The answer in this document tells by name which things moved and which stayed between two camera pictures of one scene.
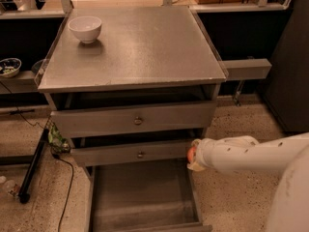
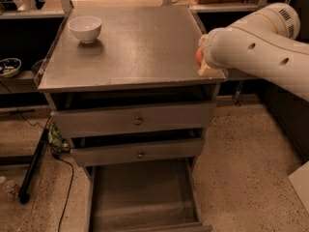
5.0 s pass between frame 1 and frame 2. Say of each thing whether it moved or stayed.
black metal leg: stayed
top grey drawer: stayed
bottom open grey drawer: stayed
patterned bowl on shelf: stayed
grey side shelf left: stayed
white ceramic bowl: stayed
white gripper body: moved
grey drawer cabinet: stayed
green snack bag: stayed
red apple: moved
